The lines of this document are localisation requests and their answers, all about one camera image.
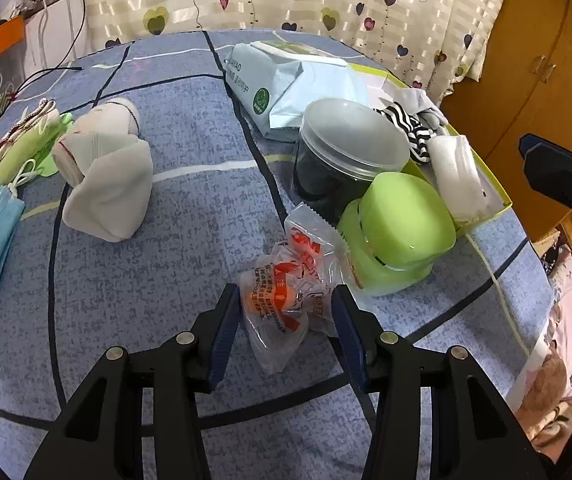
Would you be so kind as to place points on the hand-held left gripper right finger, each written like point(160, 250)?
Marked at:
point(348, 340)

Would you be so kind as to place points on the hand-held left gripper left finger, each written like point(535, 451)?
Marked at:
point(223, 340)

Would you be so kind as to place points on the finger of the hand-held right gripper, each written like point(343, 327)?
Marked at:
point(565, 180)

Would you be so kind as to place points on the lime green shallow cardboard box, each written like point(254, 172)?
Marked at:
point(493, 185)

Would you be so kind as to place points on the clear orange printed snack bag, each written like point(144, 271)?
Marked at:
point(286, 290)

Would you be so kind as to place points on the white towel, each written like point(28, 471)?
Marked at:
point(458, 175)

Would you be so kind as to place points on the black white striped sock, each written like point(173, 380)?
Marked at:
point(410, 130)

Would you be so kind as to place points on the light grey sock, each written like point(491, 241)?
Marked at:
point(418, 102)

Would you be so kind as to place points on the plain white sock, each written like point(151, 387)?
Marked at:
point(111, 195)

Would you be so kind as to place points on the white sock with red trim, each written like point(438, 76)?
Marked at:
point(96, 130)

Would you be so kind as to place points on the blue checked tablecloth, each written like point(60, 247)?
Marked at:
point(166, 285)

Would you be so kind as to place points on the green plastic jar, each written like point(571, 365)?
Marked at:
point(400, 225)

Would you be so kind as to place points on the wooden cabinet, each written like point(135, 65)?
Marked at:
point(530, 20)

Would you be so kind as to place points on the colourful printed blanket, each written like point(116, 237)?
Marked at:
point(555, 375)

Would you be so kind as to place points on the clear round plastic container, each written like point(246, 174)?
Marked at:
point(345, 140)

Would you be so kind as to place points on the wet wipes pack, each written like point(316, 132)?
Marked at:
point(291, 85)

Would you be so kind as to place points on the folded cloth with striped trim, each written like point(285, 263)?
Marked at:
point(31, 117)

